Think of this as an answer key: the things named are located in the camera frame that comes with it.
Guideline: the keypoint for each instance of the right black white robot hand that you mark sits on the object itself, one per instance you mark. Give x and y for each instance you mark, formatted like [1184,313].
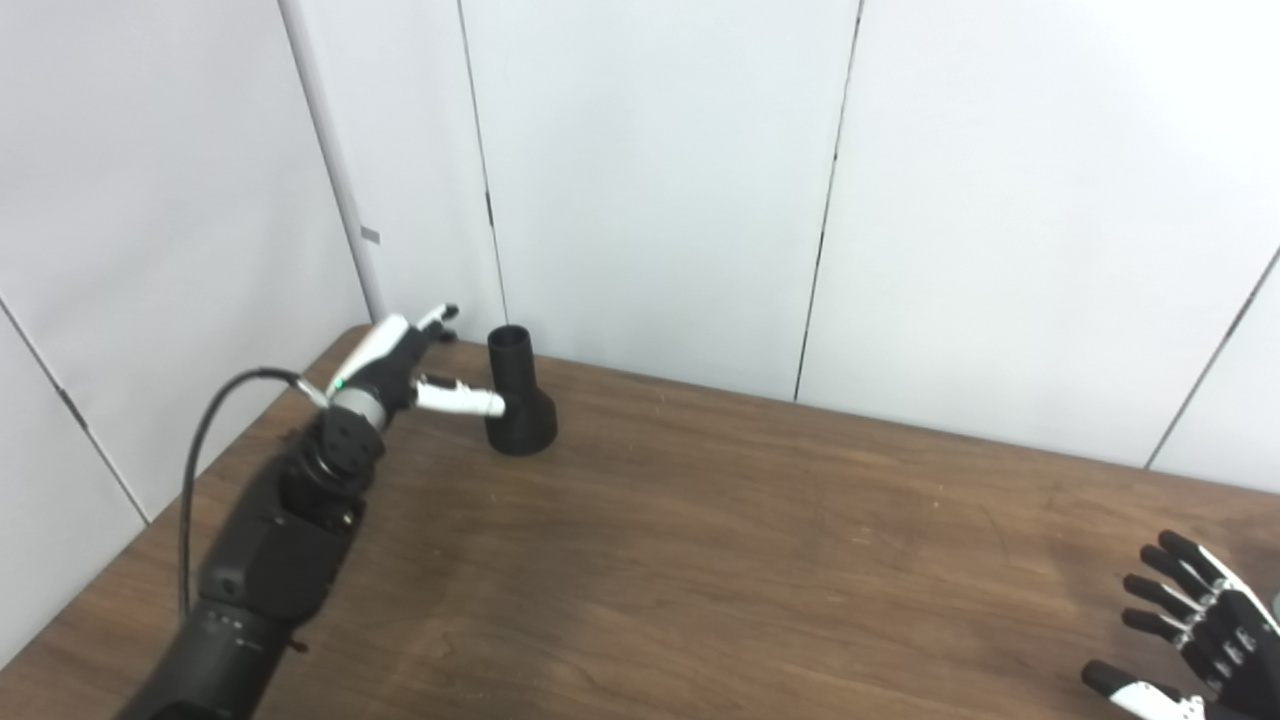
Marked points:
[1240,650]

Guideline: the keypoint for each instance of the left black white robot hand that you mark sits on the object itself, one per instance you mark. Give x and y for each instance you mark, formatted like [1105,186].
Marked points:
[385,350]

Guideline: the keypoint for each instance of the black funnel-shaped nozzle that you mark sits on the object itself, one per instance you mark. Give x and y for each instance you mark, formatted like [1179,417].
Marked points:
[525,430]

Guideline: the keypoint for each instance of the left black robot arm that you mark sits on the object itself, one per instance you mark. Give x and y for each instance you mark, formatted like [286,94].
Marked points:
[280,560]

